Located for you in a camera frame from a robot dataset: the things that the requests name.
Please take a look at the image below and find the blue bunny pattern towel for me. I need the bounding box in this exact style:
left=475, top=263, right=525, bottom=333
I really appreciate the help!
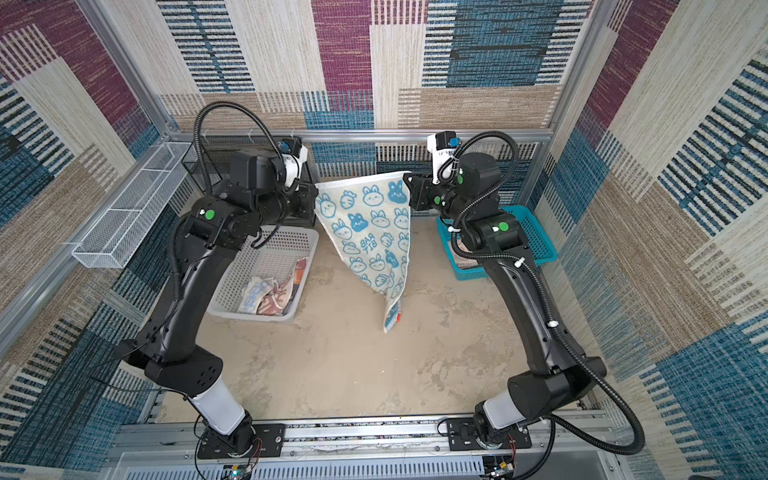
left=314, top=171, right=411, bottom=332

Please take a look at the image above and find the white plastic laundry basket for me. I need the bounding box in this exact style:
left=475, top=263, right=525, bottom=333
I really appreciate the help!
left=207, top=227, right=319, bottom=322

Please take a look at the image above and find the orange bunny pattern towel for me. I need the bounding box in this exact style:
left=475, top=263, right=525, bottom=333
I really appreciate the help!
left=452, top=252, right=478, bottom=270

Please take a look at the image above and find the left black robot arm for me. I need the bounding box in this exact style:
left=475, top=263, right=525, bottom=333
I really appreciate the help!
left=114, top=100, right=318, bottom=458

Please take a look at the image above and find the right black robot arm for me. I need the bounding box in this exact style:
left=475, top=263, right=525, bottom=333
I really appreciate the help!
left=403, top=131, right=646, bottom=456

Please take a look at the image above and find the red pattern towel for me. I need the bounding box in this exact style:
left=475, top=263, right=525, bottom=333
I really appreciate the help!
left=257, top=257, right=308, bottom=316

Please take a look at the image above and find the teal plastic basket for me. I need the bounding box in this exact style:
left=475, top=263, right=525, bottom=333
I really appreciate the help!
left=436, top=205, right=558, bottom=281

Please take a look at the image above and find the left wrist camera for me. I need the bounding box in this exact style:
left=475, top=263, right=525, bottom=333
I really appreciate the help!
left=278, top=137, right=308, bottom=190

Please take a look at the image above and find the black wire shelf rack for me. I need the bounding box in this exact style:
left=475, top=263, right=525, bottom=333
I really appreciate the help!
left=181, top=135, right=320, bottom=229

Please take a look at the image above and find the white wire mesh tray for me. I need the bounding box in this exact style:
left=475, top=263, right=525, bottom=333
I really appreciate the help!
left=72, top=142, right=190, bottom=269

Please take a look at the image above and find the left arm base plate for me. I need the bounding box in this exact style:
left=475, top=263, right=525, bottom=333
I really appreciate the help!
left=196, top=423, right=286, bottom=461

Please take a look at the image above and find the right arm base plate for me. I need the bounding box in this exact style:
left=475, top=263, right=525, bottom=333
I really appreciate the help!
left=437, top=415, right=532, bottom=451

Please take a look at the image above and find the aluminium mounting rail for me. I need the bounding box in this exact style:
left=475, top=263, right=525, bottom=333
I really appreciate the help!
left=99, top=414, right=632, bottom=479

